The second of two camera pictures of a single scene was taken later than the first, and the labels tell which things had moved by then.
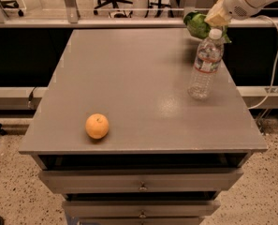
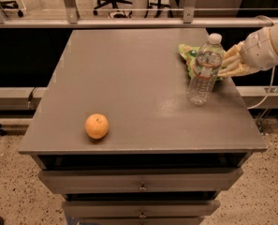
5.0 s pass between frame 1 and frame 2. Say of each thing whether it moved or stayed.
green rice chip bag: moved
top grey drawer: stayed
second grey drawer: stayed
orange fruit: stayed
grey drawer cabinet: stayed
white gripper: moved
